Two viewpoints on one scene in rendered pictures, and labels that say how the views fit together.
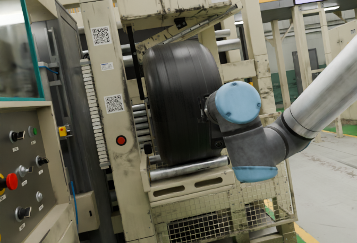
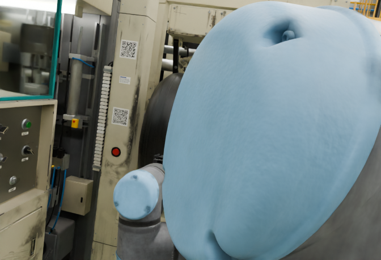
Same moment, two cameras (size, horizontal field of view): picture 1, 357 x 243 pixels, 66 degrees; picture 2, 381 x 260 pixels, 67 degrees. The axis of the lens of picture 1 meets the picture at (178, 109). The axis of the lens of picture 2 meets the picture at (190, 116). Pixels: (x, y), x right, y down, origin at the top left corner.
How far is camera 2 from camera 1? 0.42 m
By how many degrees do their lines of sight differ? 16
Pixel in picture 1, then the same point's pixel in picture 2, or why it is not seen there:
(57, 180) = (42, 169)
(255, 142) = (133, 240)
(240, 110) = (127, 205)
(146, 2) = (198, 21)
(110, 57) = (130, 72)
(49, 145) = (43, 137)
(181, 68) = not seen: hidden behind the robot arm
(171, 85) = (161, 124)
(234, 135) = (120, 223)
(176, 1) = not seen: hidden behind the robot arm
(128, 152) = (118, 164)
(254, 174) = not seen: outside the picture
